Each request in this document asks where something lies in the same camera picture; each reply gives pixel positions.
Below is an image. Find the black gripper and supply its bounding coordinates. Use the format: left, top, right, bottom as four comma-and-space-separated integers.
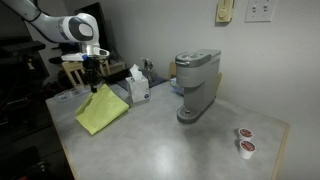
82, 57, 103, 94

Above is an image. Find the yellow microfibre towel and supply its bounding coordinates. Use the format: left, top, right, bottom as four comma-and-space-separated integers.
74, 83, 130, 136

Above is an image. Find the clear plastic tray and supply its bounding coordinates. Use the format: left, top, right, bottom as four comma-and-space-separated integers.
53, 85, 92, 103

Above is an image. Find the wooden chair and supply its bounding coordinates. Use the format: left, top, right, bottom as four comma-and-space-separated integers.
60, 59, 113, 88

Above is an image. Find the white tissue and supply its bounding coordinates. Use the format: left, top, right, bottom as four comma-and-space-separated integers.
129, 63, 144, 82

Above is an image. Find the grey tissue box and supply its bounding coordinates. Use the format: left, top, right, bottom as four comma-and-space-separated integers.
125, 75, 151, 104

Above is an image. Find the glass jar with utensils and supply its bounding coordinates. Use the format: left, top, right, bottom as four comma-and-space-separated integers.
139, 57, 155, 84

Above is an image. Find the black monitor panel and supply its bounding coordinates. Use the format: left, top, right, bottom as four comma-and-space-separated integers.
73, 1, 112, 52

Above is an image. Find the blue plastic package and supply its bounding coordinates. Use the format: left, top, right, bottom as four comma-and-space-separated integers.
169, 77, 184, 97

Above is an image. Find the grey coffee maker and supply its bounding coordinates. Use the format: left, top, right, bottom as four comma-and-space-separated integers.
174, 48, 222, 125

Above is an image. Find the white coffee pod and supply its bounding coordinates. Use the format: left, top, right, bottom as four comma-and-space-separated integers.
238, 139, 257, 160
237, 127, 254, 141

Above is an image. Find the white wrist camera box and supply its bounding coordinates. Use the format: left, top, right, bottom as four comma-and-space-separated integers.
60, 51, 84, 63

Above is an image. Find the yellow wall thermostat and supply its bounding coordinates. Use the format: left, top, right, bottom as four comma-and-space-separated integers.
215, 0, 235, 24

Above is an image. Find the white switch plate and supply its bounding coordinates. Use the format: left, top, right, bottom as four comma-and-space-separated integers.
244, 0, 278, 24

